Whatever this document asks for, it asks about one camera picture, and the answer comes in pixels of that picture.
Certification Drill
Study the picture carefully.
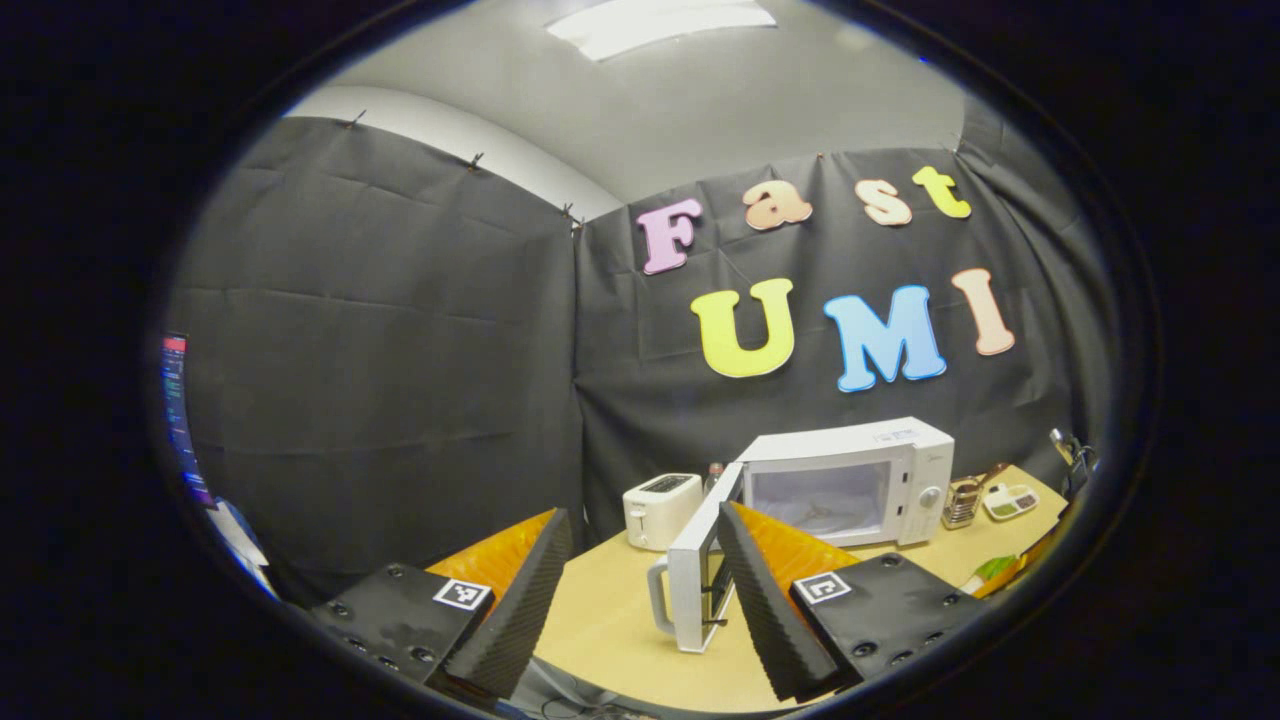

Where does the white divided dish of beans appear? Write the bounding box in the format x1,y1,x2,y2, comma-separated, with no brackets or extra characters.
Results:
982,483,1041,522

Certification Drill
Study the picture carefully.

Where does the black backdrop cloth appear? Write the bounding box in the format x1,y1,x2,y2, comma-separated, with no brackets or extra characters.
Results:
165,115,1111,606

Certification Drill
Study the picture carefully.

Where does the white toaster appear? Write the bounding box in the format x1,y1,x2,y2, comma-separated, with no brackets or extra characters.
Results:
623,473,704,552

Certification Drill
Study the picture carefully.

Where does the computer monitor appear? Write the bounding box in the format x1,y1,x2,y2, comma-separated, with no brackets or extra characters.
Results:
160,335,216,511

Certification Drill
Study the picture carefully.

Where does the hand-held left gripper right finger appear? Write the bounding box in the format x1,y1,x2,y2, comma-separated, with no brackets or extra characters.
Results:
716,502,991,703

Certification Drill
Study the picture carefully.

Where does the white microwave oven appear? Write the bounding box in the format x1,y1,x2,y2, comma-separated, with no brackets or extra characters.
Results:
647,417,956,654

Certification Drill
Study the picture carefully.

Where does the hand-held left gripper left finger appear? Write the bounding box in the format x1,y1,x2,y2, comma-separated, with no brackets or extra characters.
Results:
310,508,576,701

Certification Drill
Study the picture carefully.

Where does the metal wire utensil holder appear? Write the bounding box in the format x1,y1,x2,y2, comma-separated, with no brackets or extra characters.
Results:
942,478,981,530

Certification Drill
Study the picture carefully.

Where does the ceiling light panel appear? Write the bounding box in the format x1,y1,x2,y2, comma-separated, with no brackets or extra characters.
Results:
545,0,779,63

